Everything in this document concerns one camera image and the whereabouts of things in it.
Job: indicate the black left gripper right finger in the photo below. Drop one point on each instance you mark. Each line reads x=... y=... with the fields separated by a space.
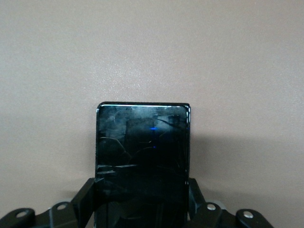
x=213 y=217

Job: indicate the tall black smartphone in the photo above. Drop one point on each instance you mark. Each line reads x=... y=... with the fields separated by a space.
x=142 y=166

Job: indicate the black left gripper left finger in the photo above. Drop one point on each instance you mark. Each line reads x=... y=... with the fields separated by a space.
x=61 y=216

